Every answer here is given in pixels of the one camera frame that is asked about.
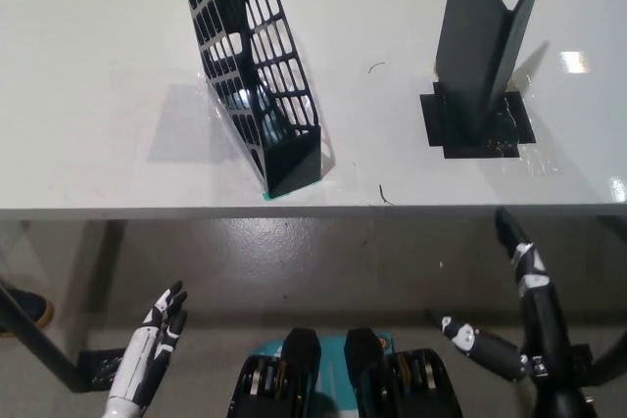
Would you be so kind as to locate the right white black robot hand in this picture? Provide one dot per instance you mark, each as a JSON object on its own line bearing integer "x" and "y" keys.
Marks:
{"x": 541, "y": 320}

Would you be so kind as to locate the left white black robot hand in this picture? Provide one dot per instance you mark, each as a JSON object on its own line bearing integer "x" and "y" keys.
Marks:
{"x": 139, "y": 359}

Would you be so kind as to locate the black notebook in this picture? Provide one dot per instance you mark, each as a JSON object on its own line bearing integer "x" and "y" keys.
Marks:
{"x": 465, "y": 46}

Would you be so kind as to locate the left black robot leg block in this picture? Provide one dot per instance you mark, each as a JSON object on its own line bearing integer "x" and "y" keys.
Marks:
{"x": 274, "y": 379}

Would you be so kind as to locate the black robot leg block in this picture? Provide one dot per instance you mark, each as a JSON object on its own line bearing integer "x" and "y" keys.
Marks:
{"x": 406, "y": 379}
{"x": 274, "y": 379}

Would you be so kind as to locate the right black robot leg block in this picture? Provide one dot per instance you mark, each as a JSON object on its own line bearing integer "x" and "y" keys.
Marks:
{"x": 406, "y": 379}

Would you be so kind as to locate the black mesh file shelf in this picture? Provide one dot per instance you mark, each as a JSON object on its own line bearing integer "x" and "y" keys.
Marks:
{"x": 294, "y": 163}

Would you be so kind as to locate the black table foot plate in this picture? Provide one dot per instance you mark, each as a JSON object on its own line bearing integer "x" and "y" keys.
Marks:
{"x": 580, "y": 354}
{"x": 105, "y": 366}

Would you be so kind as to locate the dark metal table leg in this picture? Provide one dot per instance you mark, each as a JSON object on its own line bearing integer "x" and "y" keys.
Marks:
{"x": 44, "y": 339}

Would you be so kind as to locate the black shoe with tan sole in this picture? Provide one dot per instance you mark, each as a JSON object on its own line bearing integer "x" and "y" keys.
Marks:
{"x": 24, "y": 310}

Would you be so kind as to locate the thin black thread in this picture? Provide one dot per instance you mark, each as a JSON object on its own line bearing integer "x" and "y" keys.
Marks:
{"x": 377, "y": 65}
{"x": 384, "y": 195}

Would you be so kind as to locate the teal tape piece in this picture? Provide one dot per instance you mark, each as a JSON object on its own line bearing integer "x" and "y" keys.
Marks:
{"x": 268, "y": 196}

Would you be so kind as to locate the black tape patch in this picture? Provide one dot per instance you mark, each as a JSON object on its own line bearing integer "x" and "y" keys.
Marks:
{"x": 436, "y": 119}

